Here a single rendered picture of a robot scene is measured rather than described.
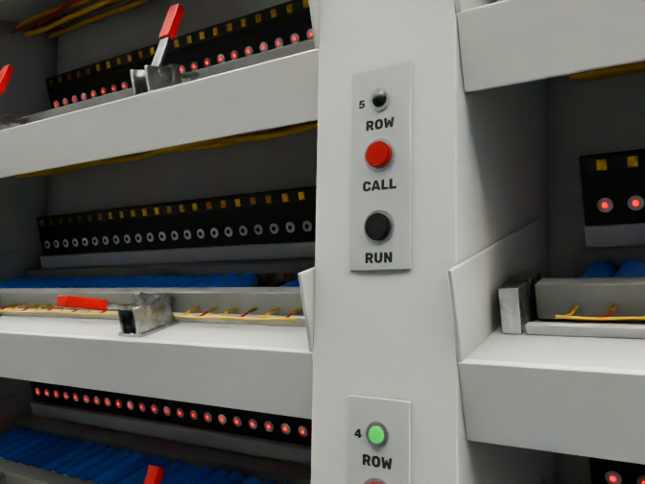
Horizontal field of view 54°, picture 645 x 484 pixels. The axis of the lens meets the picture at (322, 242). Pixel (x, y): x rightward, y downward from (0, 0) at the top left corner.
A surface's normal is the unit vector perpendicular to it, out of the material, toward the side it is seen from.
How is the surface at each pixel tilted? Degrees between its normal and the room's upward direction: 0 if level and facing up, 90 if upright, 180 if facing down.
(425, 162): 90
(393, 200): 90
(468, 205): 90
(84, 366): 106
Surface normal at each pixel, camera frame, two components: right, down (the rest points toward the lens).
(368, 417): -0.55, -0.10
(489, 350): -0.14, -0.98
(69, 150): -0.54, 0.18
